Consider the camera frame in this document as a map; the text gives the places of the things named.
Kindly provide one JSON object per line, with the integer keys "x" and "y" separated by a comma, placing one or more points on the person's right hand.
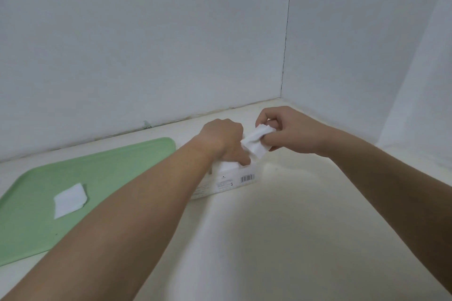
{"x": 300, "y": 131}

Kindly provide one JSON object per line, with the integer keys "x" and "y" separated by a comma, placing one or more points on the person's left hand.
{"x": 221, "y": 138}

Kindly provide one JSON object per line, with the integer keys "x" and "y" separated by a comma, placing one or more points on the person's left fingers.
{"x": 244, "y": 158}

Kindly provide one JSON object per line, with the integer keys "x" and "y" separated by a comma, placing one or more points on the person's right thumb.
{"x": 279, "y": 138}

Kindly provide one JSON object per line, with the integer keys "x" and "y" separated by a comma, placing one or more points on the white cotton pad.
{"x": 257, "y": 139}
{"x": 70, "y": 200}

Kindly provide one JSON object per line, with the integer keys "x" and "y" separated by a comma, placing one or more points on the white cotton pad box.
{"x": 226, "y": 179}

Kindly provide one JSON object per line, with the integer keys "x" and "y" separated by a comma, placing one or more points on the person's right forearm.
{"x": 392, "y": 191}

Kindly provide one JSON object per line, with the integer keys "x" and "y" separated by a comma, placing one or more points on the person's left forearm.
{"x": 116, "y": 226}

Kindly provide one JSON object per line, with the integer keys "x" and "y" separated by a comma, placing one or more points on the green plastic tray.
{"x": 70, "y": 198}

